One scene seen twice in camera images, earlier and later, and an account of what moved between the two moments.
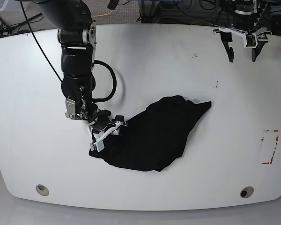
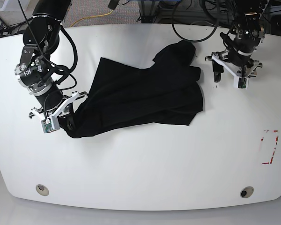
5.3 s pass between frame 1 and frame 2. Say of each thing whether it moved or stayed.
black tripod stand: stayed
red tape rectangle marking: stayed
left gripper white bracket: moved
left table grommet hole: stayed
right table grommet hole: stayed
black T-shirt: moved
